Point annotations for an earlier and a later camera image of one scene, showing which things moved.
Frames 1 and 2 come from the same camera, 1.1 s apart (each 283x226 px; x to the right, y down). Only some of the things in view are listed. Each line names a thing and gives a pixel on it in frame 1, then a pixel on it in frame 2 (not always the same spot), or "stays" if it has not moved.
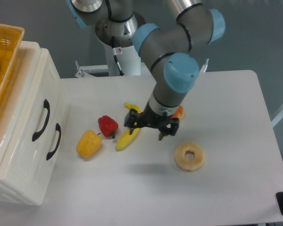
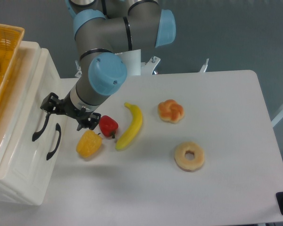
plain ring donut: x=188 y=165 stays
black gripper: x=148 y=117 → x=66 y=106
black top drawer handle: x=46 y=105 stays
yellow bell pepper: x=89 y=143 stays
